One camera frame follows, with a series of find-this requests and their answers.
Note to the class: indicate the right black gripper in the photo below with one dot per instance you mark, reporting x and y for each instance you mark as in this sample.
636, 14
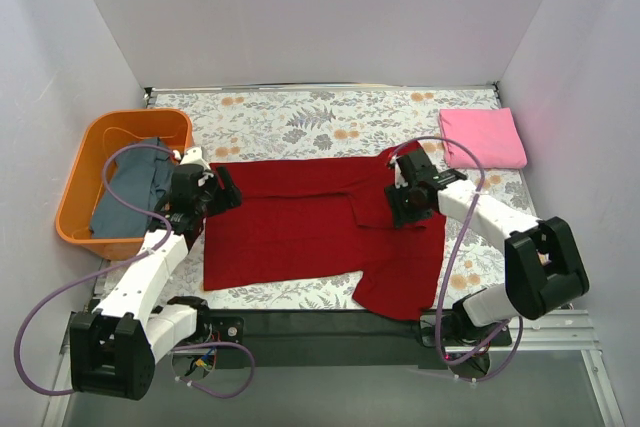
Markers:
400, 208

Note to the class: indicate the folded pink t shirt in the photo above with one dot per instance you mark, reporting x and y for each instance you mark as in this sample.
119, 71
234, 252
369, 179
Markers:
491, 135

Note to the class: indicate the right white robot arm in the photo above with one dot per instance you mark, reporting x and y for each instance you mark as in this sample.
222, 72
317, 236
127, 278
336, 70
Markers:
543, 267

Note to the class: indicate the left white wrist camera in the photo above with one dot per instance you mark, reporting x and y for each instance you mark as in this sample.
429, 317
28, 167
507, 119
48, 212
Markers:
192, 156

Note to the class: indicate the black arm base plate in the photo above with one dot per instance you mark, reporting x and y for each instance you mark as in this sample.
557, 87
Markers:
318, 338

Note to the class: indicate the orange plastic tub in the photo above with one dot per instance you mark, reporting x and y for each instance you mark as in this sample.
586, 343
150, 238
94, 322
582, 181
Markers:
84, 188

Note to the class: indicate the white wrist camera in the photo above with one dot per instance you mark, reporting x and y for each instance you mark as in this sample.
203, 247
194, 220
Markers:
392, 164
192, 156

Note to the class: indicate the grey blue t shirt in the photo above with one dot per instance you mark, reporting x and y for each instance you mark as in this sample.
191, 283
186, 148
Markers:
142, 177

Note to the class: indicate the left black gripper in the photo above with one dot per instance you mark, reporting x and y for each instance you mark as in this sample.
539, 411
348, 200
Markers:
220, 192

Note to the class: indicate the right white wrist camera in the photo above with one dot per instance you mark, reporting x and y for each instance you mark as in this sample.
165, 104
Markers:
392, 164

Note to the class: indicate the red t shirt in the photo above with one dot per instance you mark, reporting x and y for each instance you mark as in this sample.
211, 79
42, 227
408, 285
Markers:
302, 219

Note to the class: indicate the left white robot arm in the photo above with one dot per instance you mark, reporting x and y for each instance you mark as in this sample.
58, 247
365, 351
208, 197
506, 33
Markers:
115, 348

